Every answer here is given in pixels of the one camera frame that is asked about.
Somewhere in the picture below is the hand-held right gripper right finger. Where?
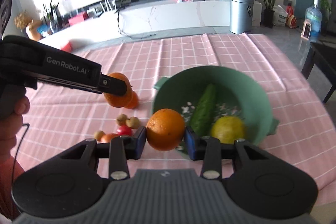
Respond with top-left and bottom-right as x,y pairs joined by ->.
185,126 -> 265,178

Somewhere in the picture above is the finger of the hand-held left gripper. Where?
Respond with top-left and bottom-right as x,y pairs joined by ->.
100,73 -> 129,97

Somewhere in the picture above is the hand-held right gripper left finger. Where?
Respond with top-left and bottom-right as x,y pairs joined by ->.
60,126 -> 147,180

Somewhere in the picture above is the orange persimmon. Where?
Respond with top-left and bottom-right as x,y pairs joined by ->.
103,72 -> 133,108

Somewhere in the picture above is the large round orange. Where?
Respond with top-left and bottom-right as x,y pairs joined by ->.
146,108 -> 186,151

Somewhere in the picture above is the green plastic bowl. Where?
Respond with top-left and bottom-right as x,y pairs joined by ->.
152,66 -> 280,159

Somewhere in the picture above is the person's left forearm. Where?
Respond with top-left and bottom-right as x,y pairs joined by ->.
0,135 -> 25,222

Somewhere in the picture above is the person's left hand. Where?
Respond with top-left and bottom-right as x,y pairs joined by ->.
0,95 -> 31,141

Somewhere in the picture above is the red cherry tomato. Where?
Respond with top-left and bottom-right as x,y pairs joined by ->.
116,126 -> 133,136

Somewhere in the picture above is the small orange tangerine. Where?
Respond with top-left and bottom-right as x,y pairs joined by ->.
123,91 -> 139,109

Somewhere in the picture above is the orange cherry tomato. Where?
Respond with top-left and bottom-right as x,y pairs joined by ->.
100,133 -> 120,143

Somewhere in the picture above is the green cucumber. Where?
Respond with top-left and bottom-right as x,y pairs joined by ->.
189,83 -> 217,136

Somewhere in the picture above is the yellow lemon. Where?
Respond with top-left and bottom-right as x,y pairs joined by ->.
210,116 -> 247,145

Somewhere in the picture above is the blond doll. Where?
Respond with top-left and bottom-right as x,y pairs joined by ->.
14,11 -> 46,41

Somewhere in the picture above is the small potted plant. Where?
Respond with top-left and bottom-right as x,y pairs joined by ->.
42,0 -> 64,31

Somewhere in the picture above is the long red box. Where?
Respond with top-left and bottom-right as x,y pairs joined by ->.
68,13 -> 88,27

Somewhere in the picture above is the white router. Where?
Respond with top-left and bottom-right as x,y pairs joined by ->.
100,0 -> 118,14

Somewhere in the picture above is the pink checked tablecloth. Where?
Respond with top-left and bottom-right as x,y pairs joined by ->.
10,33 -> 336,206

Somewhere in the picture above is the white marble tv cabinet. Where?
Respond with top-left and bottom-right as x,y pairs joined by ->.
39,0 -> 232,49

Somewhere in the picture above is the silver pedal trash can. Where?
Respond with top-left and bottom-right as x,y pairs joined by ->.
229,0 -> 255,35

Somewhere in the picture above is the dark coffee table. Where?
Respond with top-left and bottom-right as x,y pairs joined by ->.
301,40 -> 336,104

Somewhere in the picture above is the white plastic bag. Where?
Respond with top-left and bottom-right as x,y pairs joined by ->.
272,5 -> 288,26

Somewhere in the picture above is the red gift bag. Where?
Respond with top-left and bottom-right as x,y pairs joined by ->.
286,6 -> 298,29

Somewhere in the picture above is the tall potted plant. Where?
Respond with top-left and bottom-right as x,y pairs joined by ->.
246,0 -> 293,29

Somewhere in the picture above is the blue water jug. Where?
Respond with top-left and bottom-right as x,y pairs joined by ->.
305,0 -> 323,40

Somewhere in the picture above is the black power cable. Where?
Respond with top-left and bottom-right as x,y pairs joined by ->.
117,7 -> 156,39

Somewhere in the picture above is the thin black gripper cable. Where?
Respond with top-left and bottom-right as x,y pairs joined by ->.
11,123 -> 30,189

